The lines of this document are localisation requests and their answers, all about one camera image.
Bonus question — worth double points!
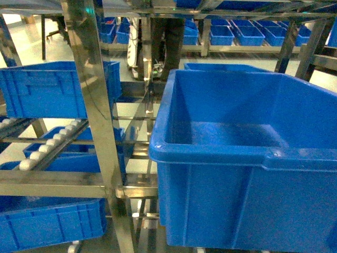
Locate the blue bin lower left shelf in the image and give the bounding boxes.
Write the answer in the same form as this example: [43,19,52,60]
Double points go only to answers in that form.
[1,126,126,173]

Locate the blue bin on left shelf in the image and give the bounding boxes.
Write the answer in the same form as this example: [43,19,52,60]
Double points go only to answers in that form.
[0,61,122,119]

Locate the large blue bin foreground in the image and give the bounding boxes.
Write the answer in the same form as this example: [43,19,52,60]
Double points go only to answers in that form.
[149,70,336,252]

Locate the white roller conveyor track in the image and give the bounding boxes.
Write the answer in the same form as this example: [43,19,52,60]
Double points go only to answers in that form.
[14,119,88,171]

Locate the blue bin bottom left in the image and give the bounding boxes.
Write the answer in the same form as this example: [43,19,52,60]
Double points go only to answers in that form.
[1,196,107,252]

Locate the steel shelf upright post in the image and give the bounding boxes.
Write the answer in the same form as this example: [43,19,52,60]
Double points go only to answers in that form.
[61,1,137,252]

